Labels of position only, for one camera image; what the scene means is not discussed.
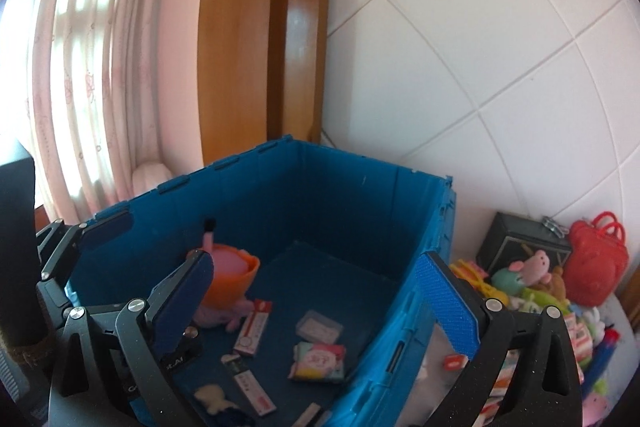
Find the yellow plastic toy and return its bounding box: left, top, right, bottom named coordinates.
left=450, top=259, right=496, bottom=298

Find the clear floss pick box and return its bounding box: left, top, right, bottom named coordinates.
left=296, top=309, right=344, bottom=345

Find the narrow white box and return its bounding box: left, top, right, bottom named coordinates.
left=290, top=402, right=333, bottom=427

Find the small pink pig plush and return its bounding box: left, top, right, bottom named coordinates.
left=507, top=251, right=553, bottom=288

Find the wooden door frame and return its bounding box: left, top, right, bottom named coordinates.
left=197, top=0, right=333, bottom=168

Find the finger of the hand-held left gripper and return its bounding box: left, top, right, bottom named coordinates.
left=36, top=209, right=135, bottom=323

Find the pink rounded cushion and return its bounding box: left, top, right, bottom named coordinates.
left=131, top=159, right=168, bottom=195

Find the orange dress pig plush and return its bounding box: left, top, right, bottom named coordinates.
left=187, top=218, right=261, bottom=333

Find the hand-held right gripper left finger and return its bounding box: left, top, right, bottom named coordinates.
left=48, top=249, right=216, bottom=427

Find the black box with metal clasp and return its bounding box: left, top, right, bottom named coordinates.
left=475, top=211, right=573, bottom=280

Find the blue plastic crate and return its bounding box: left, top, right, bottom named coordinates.
left=37, top=136, right=458, bottom=427

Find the small pig print tissue pack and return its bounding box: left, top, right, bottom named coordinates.
left=287, top=341, right=347, bottom=385

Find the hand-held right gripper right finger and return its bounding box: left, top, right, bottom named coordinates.
left=415, top=251, right=585, bottom=427

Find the light green plush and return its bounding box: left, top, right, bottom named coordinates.
left=520, top=287, right=568, bottom=310

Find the red toy suitcase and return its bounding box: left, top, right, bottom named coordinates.
left=565, top=212, right=629, bottom=308

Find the dark upright panel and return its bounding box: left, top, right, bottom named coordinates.
left=0, top=142, right=38, bottom=348

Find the white rabbit plush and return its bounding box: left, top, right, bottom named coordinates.
left=582, top=307, right=608, bottom=338

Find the brown bear plush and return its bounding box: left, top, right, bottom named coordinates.
left=547, top=267, right=568, bottom=298

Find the pink curtain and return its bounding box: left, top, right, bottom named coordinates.
left=10, top=0, right=221, bottom=228

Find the blue fuzzy duster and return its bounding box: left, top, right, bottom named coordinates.
left=582, top=329, right=621, bottom=388

